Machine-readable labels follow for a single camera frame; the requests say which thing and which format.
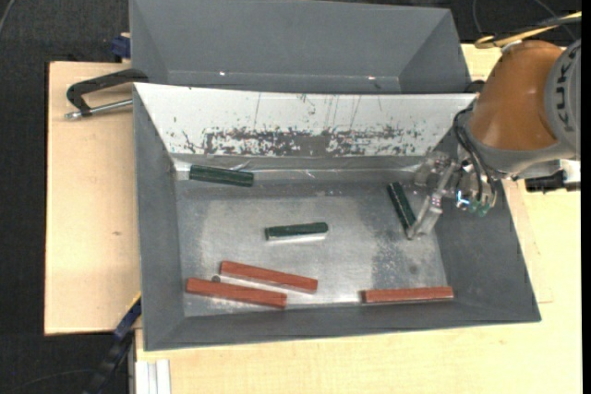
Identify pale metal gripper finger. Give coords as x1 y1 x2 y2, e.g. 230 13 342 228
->
405 196 438 242
416 197 446 241

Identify dark green flat block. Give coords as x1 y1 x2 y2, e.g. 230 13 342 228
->
386 181 417 233
264 221 330 242
188 164 256 188

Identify red-brown flat block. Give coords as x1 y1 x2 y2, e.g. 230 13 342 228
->
219 259 320 293
185 277 289 310
359 285 455 305

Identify grey metal bin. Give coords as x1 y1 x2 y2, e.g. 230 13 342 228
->
127 0 542 352

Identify black cylinder on white bracket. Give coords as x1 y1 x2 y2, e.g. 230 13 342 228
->
525 160 582 194

